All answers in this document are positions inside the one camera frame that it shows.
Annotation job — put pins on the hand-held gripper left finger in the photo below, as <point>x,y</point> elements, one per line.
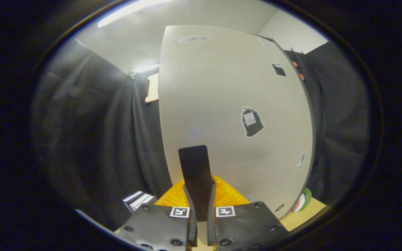
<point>191,216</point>

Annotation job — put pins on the white shoe cabinet door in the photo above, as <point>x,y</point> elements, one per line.
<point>222,87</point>

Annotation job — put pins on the red green striped object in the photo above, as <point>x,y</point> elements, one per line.
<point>304,200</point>

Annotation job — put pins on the grey shoe cabinet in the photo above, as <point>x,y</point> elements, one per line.
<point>313,139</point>

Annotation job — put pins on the black backdrop cloth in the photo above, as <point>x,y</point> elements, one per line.
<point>89,132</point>

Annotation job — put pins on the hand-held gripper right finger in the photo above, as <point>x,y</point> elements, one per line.
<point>211,216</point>

